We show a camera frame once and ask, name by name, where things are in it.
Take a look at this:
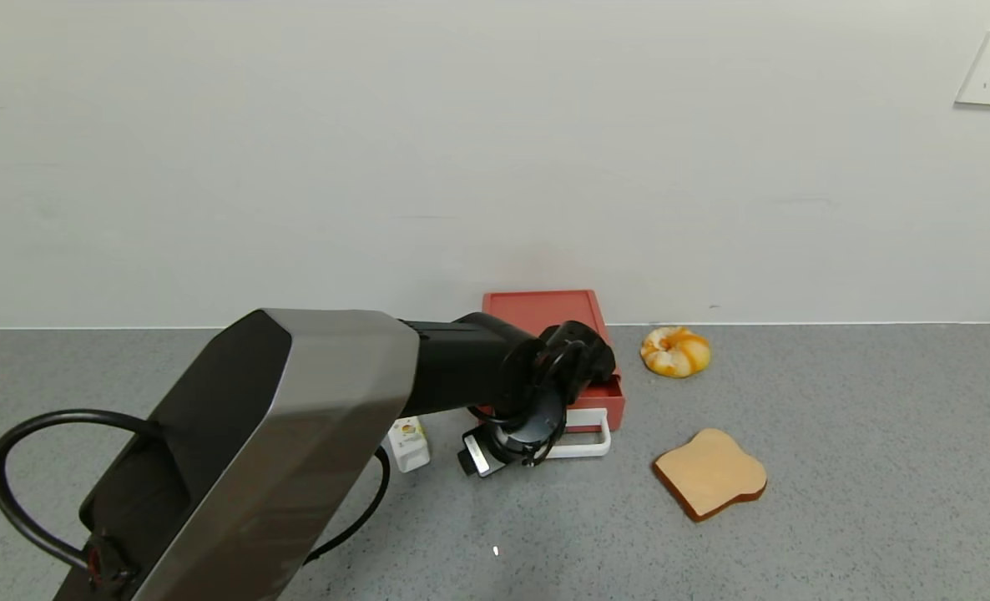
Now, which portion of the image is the small white milk carton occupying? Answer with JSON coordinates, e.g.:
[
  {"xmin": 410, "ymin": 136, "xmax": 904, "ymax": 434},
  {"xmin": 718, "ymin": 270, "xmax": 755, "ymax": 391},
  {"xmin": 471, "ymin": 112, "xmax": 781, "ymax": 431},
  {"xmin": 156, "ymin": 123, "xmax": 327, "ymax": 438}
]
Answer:
[{"xmin": 387, "ymin": 417, "xmax": 432, "ymax": 474}]

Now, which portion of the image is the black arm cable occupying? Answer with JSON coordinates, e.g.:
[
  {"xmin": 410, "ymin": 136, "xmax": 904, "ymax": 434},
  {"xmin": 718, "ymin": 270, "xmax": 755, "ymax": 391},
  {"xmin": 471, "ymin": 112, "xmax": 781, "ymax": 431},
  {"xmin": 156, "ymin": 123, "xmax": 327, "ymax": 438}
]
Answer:
[{"xmin": 0, "ymin": 408, "xmax": 392, "ymax": 578}]

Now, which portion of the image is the toast bread slice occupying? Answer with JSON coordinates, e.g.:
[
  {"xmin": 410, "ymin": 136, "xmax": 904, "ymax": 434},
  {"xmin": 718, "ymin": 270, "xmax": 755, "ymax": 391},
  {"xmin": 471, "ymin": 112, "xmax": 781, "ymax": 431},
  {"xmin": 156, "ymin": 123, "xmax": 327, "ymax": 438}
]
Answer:
[{"xmin": 651, "ymin": 428, "xmax": 769, "ymax": 523}]

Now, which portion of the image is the red drawer cabinet case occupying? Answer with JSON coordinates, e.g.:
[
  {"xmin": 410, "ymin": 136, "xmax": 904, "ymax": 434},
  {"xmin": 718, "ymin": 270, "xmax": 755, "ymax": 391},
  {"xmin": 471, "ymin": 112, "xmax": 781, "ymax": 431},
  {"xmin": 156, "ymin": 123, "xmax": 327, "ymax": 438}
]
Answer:
[{"xmin": 482, "ymin": 290, "xmax": 622, "ymax": 386}]

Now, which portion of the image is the orange glazed bagel bread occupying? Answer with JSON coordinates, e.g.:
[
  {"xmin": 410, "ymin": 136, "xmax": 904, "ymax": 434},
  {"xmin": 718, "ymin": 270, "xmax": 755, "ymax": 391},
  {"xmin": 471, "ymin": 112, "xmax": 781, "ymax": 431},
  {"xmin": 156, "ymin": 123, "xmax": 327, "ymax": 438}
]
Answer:
[{"xmin": 639, "ymin": 327, "xmax": 711, "ymax": 380}]

